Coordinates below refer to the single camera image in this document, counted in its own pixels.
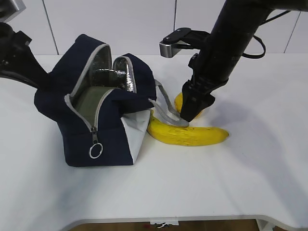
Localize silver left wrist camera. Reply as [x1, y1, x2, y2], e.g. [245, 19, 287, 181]
[0, 0, 26, 23]

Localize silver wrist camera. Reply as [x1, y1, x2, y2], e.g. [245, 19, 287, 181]
[159, 27, 210, 58]
[0, 0, 26, 23]

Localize white torn label sticker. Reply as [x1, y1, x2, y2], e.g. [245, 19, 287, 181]
[150, 218, 179, 229]

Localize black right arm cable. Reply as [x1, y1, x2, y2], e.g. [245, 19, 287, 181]
[242, 9, 294, 59]

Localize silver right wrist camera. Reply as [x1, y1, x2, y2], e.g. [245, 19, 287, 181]
[159, 27, 210, 58]

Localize navy blue lunch bag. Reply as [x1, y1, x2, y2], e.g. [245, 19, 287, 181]
[33, 34, 190, 167]

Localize green lidded glass container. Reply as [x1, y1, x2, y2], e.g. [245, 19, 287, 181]
[72, 86, 114, 126]

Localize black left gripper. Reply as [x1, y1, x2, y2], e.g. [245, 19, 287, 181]
[0, 22, 51, 90]

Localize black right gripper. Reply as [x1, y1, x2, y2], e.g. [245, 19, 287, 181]
[180, 53, 228, 122]

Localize yellow pear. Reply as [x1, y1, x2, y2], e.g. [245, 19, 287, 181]
[174, 92, 204, 120]

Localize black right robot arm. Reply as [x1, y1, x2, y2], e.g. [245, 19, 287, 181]
[180, 0, 308, 122]

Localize yellow banana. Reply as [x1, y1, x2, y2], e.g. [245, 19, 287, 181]
[147, 110, 229, 146]

